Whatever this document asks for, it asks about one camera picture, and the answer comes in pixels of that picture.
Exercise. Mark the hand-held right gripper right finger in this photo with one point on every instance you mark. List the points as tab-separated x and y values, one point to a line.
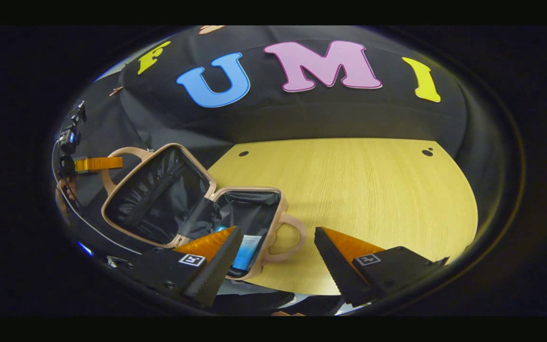
335	268

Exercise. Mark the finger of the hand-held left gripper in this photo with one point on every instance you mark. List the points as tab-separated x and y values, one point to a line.
98	164

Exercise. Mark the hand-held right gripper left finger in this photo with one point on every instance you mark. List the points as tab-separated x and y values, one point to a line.
216	270

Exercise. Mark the pink suitcase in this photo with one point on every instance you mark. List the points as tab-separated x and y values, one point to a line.
159	194

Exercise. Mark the light blue cosmetic tube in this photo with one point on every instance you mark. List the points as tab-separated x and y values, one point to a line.
249	249

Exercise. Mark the small blue green bottle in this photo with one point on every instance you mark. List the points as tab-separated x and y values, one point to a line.
221	229

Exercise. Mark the copper binder clip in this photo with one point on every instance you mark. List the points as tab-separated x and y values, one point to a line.
116	90

